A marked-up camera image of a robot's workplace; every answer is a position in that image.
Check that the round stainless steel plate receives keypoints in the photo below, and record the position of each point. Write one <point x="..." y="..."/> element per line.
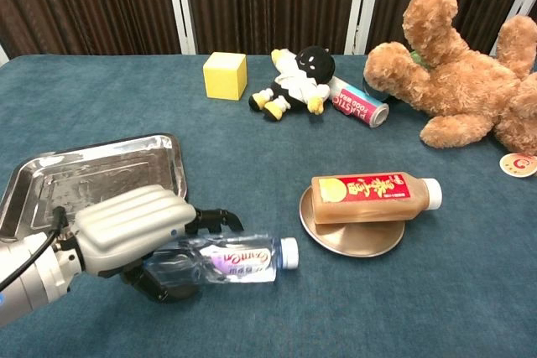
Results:
<point x="356" y="245"/>

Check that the juice bottle with red label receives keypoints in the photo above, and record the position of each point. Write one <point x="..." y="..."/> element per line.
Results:
<point x="369" y="203"/>

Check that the rectangular stainless steel tray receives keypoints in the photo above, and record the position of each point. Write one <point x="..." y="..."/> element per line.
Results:
<point x="105" y="169"/>

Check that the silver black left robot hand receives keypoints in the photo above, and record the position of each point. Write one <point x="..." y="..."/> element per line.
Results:
<point x="126" y="224"/>

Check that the clear water bottle purple label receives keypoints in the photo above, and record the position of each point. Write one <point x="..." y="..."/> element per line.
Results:
<point x="251" y="261"/>

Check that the blue table cloth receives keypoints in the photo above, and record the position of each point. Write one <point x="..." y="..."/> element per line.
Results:
<point x="335" y="312"/>

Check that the black and white plush doll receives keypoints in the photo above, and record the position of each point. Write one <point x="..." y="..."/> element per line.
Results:
<point x="293" y="85"/>

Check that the green cylindrical can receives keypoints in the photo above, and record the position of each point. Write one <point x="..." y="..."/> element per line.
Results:
<point x="417" y="58"/>

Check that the yellow cube block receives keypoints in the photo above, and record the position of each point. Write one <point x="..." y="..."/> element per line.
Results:
<point x="224" y="77"/>

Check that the brown teddy bear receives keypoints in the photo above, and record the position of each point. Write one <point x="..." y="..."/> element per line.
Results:
<point x="465" y="81"/>

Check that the plastic food wrap roll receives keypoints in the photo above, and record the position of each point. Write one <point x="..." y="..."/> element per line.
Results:
<point x="361" y="108"/>

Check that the round paper hang tag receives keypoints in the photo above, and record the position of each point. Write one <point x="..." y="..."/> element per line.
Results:
<point x="518" y="165"/>

